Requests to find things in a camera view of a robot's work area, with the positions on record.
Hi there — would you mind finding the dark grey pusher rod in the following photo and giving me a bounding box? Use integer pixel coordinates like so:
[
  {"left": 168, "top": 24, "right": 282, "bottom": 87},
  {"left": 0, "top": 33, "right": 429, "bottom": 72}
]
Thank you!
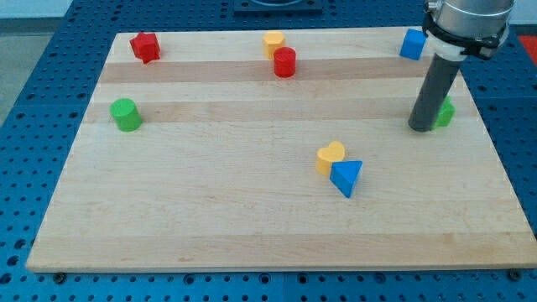
[{"left": 408, "top": 54, "right": 461, "bottom": 132}]

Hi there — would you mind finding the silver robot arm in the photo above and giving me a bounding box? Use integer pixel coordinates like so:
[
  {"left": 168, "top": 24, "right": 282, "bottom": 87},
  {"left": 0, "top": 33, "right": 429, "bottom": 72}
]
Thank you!
[{"left": 408, "top": 0, "right": 515, "bottom": 133}]

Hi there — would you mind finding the blue triangle block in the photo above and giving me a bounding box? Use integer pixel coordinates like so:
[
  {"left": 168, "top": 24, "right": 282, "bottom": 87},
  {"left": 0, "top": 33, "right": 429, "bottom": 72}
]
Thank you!
[{"left": 330, "top": 160, "right": 363, "bottom": 198}]

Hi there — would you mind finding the green block behind rod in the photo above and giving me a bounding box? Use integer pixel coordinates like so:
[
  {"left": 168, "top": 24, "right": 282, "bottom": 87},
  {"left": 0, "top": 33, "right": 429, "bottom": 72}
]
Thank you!
[{"left": 433, "top": 96, "right": 456, "bottom": 129}]

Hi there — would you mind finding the blue cube block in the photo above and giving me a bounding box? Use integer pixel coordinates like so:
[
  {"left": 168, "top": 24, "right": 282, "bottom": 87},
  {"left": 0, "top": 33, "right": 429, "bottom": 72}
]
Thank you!
[{"left": 399, "top": 29, "right": 427, "bottom": 60}]

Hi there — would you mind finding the yellow heart block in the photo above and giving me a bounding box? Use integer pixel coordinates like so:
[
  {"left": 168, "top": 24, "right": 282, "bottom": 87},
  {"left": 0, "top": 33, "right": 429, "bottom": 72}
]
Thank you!
[{"left": 315, "top": 141, "right": 346, "bottom": 176}]

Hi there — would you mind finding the red cylinder block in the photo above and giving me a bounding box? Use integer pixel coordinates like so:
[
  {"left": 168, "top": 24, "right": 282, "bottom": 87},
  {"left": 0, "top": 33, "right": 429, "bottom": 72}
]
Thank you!
[{"left": 274, "top": 47, "right": 296, "bottom": 78}]

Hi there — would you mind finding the yellow hexagon block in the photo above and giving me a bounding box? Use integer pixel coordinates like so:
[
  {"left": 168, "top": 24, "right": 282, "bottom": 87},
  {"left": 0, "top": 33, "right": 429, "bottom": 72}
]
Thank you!
[{"left": 262, "top": 30, "right": 286, "bottom": 60}]

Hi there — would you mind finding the wooden board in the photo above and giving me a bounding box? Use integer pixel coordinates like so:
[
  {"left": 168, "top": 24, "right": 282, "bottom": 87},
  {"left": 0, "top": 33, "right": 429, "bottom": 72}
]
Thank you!
[{"left": 26, "top": 27, "right": 536, "bottom": 273}]

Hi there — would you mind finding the red star block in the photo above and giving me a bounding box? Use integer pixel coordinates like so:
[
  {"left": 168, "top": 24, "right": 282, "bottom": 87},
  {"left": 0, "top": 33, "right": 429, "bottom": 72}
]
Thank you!
[{"left": 129, "top": 32, "right": 160, "bottom": 64}]

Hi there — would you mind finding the green cylinder block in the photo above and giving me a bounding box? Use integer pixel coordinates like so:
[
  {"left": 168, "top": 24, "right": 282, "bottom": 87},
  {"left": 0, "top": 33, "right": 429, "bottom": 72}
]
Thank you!
[{"left": 109, "top": 98, "right": 143, "bottom": 132}]

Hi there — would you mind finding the blue perforated table mat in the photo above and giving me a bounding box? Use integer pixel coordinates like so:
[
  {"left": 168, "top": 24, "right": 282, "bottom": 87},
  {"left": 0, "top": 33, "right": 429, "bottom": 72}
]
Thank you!
[{"left": 1, "top": 0, "right": 536, "bottom": 301}]

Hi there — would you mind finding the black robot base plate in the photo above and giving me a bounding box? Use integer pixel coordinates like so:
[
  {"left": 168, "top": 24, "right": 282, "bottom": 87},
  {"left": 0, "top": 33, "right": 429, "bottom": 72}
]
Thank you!
[{"left": 233, "top": 0, "right": 323, "bottom": 14}]

